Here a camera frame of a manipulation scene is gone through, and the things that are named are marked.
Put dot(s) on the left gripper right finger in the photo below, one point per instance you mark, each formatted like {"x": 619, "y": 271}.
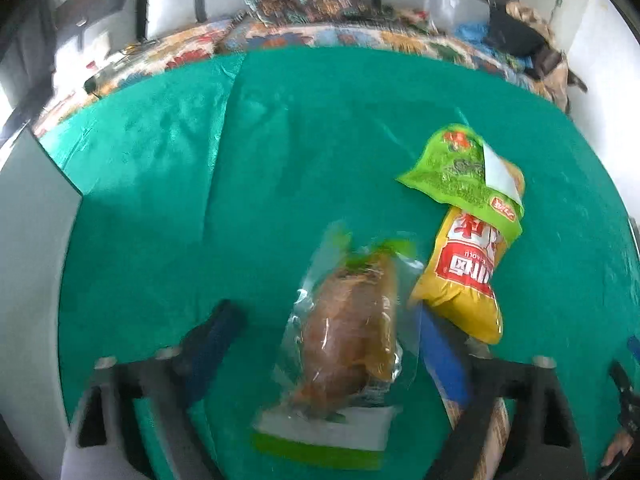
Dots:
{"x": 508, "y": 420}

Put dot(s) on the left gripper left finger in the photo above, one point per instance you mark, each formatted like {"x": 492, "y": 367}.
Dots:
{"x": 105, "y": 440}

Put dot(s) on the yellow red snack packet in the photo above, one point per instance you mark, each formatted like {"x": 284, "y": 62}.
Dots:
{"x": 457, "y": 281}

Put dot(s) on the clear chicken leg packet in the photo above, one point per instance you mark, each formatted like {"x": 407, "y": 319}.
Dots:
{"x": 348, "y": 353}

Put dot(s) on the green table cloth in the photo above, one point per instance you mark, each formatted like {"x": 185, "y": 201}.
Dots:
{"x": 218, "y": 180}

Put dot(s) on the white cardboard box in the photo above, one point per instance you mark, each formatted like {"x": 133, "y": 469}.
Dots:
{"x": 38, "y": 210}

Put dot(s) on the green snack bag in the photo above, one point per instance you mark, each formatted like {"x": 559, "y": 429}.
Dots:
{"x": 459, "y": 168}

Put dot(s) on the floral patterned blanket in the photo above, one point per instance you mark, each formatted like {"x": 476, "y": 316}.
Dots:
{"x": 465, "y": 48}

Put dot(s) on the clear plastic bag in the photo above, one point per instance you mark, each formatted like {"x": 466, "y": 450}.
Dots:
{"x": 448, "y": 15}

